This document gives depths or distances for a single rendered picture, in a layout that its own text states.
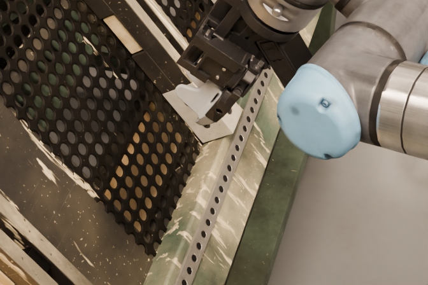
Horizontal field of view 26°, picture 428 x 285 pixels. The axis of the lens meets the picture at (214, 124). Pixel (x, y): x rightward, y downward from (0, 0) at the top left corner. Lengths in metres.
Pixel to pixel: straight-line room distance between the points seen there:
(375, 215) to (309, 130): 1.98
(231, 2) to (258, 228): 1.54
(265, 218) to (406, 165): 0.60
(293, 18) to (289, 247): 1.76
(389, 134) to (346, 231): 1.94
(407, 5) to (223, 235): 0.81
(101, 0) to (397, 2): 0.77
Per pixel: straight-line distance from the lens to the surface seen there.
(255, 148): 1.71
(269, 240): 2.42
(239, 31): 0.97
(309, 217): 2.71
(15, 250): 1.22
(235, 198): 1.63
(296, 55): 0.98
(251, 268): 2.36
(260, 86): 1.77
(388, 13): 0.83
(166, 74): 1.58
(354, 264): 2.62
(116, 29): 1.56
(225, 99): 1.00
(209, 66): 1.00
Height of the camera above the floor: 2.09
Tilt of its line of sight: 45 degrees down
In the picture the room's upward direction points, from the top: straight up
